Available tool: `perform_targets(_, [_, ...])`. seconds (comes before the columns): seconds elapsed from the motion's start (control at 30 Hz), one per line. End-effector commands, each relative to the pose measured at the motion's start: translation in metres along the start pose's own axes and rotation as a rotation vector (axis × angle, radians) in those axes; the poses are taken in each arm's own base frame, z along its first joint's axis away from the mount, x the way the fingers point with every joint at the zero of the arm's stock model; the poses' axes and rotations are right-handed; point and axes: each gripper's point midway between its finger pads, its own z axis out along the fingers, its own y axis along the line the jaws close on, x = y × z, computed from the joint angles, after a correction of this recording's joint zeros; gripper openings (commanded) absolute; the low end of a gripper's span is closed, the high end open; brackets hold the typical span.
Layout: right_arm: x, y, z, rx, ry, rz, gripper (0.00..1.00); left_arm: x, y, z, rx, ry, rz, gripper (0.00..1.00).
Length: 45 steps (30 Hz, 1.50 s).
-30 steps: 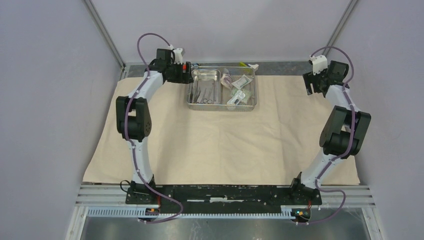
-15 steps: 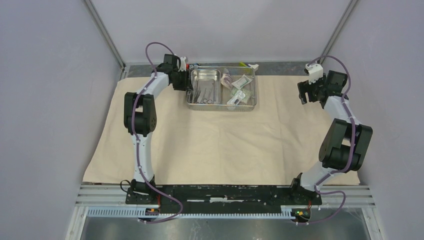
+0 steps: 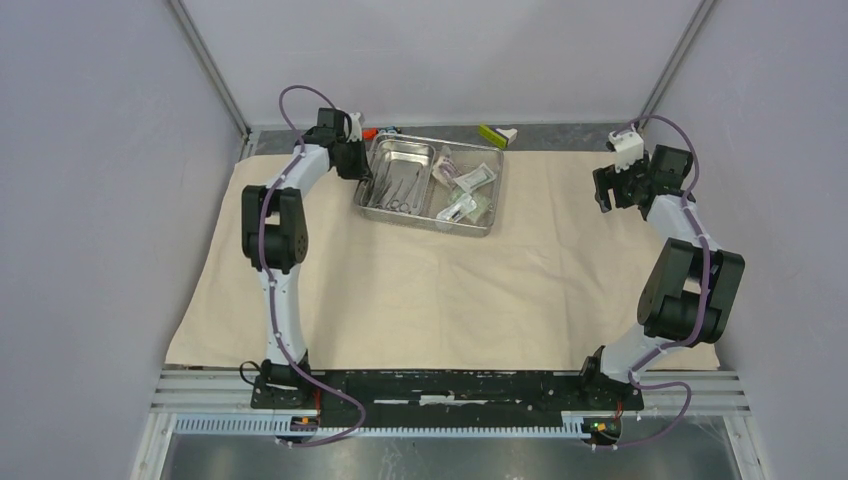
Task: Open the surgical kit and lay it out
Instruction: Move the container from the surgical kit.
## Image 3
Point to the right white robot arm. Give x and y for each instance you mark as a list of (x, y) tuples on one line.
[(692, 287)]

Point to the green white brush tool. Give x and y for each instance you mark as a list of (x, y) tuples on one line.
[(499, 137)]

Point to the beige cloth wrap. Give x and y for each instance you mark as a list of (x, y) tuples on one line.
[(554, 279)]

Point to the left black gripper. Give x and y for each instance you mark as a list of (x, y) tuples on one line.
[(360, 169)]

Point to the stainless steel inner tray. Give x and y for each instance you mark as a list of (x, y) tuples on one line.
[(405, 158)]

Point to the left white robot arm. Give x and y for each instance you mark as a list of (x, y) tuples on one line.
[(274, 237)]

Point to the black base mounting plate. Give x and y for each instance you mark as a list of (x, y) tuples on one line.
[(459, 398)]

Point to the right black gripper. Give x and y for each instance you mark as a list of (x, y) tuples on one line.
[(605, 179)]

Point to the white sealed pouch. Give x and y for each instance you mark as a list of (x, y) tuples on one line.
[(482, 175)]

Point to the steel surgical forceps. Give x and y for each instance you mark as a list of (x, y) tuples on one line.
[(382, 191)]

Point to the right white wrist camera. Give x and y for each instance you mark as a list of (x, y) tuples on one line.
[(627, 147)]

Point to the wire mesh steel basket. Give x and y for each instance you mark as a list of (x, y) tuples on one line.
[(466, 158)]

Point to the aluminium corner post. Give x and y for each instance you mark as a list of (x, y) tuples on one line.
[(676, 59), (208, 65)]

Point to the left aluminium corner post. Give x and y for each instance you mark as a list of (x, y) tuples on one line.
[(208, 65)]

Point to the steel surgical scissors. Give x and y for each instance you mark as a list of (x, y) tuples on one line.
[(400, 201)]

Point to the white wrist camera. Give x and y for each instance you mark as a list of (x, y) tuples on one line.
[(627, 147), (356, 127)]

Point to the dark packet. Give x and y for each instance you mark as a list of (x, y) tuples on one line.
[(445, 171)]

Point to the right aluminium corner post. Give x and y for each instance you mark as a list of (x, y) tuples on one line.
[(676, 59)]

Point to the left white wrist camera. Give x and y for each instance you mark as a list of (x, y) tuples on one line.
[(356, 127)]

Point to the green printed gauze packet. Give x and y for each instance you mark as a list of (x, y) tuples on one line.
[(483, 203)]

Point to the clear plastic bag item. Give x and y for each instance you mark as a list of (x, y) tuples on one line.
[(461, 207)]

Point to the white slotted cable duct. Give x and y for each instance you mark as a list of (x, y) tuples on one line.
[(304, 427)]

